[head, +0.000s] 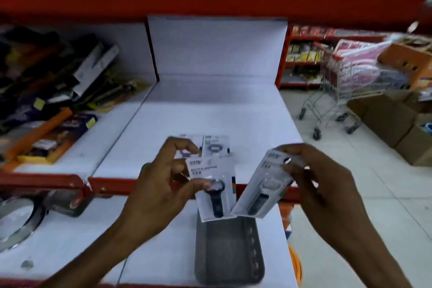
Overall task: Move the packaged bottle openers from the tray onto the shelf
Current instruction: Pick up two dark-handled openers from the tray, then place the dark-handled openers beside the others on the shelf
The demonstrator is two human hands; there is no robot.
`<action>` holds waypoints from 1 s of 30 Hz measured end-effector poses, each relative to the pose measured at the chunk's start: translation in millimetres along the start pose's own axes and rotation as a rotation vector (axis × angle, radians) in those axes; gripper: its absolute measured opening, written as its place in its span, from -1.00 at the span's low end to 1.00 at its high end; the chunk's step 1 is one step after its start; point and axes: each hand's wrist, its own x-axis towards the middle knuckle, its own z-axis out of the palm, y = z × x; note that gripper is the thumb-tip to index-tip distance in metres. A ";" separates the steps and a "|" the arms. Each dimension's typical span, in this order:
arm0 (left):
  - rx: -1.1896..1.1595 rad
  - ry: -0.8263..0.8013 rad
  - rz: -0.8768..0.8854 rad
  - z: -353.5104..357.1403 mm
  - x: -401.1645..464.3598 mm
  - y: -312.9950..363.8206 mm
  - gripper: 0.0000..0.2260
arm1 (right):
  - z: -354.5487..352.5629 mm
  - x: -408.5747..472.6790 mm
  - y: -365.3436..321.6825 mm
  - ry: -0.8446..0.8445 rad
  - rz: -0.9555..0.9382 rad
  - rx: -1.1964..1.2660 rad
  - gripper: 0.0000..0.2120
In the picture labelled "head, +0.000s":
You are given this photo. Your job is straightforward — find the person's right hand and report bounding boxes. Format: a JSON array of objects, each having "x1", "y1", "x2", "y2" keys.
[{"x1": 272, "y1": 144, "x2": 369, "y2": 248}]

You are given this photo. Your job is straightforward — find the person's left hand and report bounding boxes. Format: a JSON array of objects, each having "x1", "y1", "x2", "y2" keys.
[{"x1": 120, "y1": 137, "x2": 221, "y2": 241}]

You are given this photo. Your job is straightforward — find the white bottle opener packet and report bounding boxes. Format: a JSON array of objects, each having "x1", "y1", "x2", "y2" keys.
[
  {"x1": 229, "y1": 148, "x2": 305, "y2": 219},
  {"x1": 201, "y1": 134, "x2": 232, "y2": 161},
  {"x1": 185, "y1": 157, "x2": 238, "y2": 223},
  {"x1": 168, "y1": 134, "x2": 205, "y2": 163}
]

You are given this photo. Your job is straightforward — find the person's right forearm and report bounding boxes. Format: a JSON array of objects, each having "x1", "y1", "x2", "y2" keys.
[{"x1": 317, "y1": 225, "x2": 413, "y2": 288}]

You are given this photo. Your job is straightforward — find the person's left forearm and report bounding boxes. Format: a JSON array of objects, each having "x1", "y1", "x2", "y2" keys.
[{"x1": 36, "y1": 212, "x2": 152, "y2": 288}]

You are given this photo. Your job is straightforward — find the grey rectangular tray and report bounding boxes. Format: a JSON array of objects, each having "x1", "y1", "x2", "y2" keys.
[{"x1": 194, "y1": 211, "x2": 266, "y2": 284}]

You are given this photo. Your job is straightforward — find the metal shopping cart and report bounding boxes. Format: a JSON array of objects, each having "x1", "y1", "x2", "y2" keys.
[{"x1": 298, "y1": 41, "x2": 411, "y2": 141}]

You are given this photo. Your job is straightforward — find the brown cardboard box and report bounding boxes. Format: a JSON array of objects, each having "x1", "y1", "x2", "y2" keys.
[
  {"x1": 347, "y1": 88, "x2": 426, "y2": 149},
  {"x1": 394, "y1": 125, "x2": 432, "y2": 167}
]

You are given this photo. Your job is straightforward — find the red store shelf rack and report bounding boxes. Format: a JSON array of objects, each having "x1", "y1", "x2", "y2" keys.
[{"x1": 275, "y1": 24, "x2": 389, "y2": 91}]

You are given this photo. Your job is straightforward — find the row of shelf goods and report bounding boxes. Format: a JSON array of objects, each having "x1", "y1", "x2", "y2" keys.
[{"x1": 286, "y1": 26, "x2": 338, "y2": 64}]

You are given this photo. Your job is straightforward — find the pink plastic bags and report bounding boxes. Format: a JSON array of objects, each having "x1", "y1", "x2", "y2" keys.
[{"x1": 333, "y1": 39, "x2": 394, "y2": 97}]

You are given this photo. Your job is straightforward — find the dark packaged pan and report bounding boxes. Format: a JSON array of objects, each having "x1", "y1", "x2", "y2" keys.
[{"x1": 43, "y1": 190, "x2": 96, "y2": 218}]

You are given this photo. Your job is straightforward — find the white shelf back panel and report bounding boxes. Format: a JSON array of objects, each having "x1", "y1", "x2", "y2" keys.
[{"x1": 145, "y1": 15, "x2": 288, "y2": 84}]

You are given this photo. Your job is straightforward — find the yellow edged flat packet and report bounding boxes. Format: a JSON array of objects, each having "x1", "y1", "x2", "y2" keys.
[{"x1": 16, "y1": 113, "x2": 99, "y2": 165}]

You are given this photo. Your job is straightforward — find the orange cardboard box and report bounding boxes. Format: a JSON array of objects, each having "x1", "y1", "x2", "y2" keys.
[{"x1": 377, "y1": 43, "x2": 432, "y2": 90}]

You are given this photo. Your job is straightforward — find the white grey flat box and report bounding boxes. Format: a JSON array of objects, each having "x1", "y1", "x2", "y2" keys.
[{"x1": 72, "y1": 41, "x2": 121, "y2": 97}]

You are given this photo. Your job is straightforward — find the long orange box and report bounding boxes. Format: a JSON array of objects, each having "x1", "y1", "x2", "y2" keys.
[{"x1": 0, "y1": 107, "x2": 74, "y2": 164}]

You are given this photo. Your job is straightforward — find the round steel sieve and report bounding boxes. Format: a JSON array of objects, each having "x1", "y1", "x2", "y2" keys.
[{"x1": 0, "y1": 196, "x2": 47, "y2": 253}]

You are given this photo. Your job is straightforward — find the pile of dark packaged goods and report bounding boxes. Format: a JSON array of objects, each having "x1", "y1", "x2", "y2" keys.
[{"x1": 0, "y1": 25, "x2": 153, "y2": 135}]

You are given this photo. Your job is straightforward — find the orange coiled hose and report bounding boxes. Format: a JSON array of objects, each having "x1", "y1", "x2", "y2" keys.
[{"x1": 287, "y1": 245, "x2": 305, "y2": 288}]

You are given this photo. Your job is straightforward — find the red shelf edge rail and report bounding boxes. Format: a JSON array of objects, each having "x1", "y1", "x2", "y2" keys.
[{"x1": 0, "y1": 174, "x2": 302, "y2": 203}]

